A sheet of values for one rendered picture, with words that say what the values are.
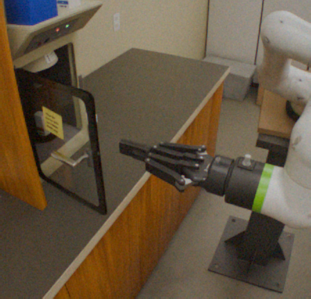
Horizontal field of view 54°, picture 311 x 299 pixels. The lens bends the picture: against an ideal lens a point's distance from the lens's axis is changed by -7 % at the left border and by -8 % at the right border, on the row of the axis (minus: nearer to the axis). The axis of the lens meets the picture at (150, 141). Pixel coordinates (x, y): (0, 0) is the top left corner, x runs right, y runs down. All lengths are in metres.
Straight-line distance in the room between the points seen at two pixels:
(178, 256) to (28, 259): 1.26
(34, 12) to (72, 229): 0.62
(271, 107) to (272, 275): 1.07
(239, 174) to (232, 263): 1.52
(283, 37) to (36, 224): 0.89
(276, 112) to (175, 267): 1.10
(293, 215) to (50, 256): 0.67
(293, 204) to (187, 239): 1.63
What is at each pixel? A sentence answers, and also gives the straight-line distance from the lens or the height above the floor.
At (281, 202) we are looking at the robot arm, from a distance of 0.58.
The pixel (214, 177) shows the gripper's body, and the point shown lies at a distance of 0.60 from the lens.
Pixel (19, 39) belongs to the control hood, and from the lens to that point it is 0.87.
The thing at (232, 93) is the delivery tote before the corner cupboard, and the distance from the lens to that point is 3.68.
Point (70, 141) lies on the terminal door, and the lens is 0.87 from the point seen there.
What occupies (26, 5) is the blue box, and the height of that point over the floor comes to 1.56.
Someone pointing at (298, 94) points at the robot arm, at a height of 1.20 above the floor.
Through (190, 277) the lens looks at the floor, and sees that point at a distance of 2.00.
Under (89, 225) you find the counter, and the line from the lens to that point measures 1.02.
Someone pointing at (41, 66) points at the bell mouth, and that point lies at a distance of 1.08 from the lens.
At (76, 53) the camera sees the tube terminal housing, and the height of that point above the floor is 1.32.
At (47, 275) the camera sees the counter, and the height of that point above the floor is 0.94.
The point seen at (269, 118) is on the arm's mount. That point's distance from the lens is 1.46.
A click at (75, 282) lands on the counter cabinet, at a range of 1.09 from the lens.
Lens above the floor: 1.72
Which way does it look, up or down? 36 degrees down
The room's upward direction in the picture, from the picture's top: straight up
